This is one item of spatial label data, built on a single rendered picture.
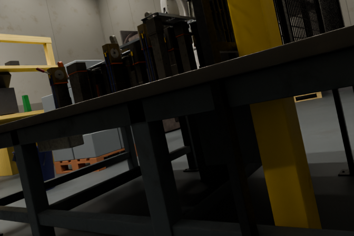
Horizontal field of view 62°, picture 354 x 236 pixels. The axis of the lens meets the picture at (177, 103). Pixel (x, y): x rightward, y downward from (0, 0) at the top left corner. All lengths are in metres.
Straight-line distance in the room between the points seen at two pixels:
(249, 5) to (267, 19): 0.06
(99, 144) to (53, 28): 8.66
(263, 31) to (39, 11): 11.45
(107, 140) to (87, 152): 0.28
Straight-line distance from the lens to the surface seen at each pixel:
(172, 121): 6.88
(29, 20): 11.75
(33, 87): 11.03
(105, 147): 3.94
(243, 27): 0.88
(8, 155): 5.91
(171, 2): 1.67
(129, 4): 12.61
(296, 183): 0.89
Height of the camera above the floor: 0.62
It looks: level
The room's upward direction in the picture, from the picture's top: 12 degrees counter-clockwise
